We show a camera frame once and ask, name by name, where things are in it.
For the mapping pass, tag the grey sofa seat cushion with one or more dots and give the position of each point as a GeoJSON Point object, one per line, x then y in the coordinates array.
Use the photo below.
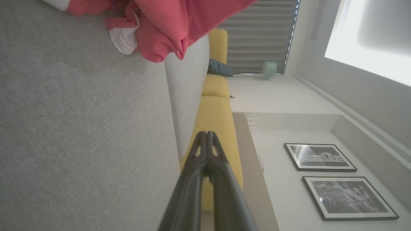
{"type": "Point", "coordinates": [188, 96]}

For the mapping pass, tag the grey pleated curtain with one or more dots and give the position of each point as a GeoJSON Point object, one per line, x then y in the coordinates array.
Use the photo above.
{"type": "Point", "coordinates": [260, 35]}

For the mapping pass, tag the yellow sofa back cushion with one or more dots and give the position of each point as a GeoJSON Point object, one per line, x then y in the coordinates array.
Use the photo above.
{"type": "Point", "coordinates": [215, 86]}
{"type": "Point", "coordinates": [218, 122]}
{"type": "Point", "coordinates": [219, 45]}

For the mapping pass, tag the beige wooden wall ledge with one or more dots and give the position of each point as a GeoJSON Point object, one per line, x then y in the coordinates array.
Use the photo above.
{"type": "Point", "coordinates": [253, 179]}

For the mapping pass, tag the red white striped shorts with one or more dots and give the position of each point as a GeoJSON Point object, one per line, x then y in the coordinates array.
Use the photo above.
{"type": "Point", "coordinates": [123, 38]}

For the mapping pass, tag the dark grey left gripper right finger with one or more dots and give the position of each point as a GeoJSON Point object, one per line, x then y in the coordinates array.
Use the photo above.
{"type": "Point", "coordinates": [228, 199]}

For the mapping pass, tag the teal throw pillow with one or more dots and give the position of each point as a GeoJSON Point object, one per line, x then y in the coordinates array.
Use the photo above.
{"type": "Point", "coordinates": [220, 68]}

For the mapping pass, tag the red basketball jersey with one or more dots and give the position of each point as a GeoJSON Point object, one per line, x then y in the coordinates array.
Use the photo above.
{"type": "Point", "coordinates": [179, 25]}

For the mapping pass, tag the black framed monochrome picture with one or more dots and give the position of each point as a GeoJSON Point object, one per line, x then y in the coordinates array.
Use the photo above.
{"type": "Point", "coordinates": [319, 157]}
{"type": "Point", "coordinates": [348, 197]}

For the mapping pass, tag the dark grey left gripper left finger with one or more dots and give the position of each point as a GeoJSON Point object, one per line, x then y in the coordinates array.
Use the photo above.
{"type": "Point", "coordinates": [188, 192]}

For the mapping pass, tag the grey fabric cushion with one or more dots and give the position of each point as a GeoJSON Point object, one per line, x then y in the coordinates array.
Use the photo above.
{"type": "Point", "coordinates": [80, 128]}

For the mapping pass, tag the mint green lamp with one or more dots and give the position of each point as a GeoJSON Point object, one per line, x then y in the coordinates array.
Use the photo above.
{"type": "Point", "coordinates": [269, 68]}

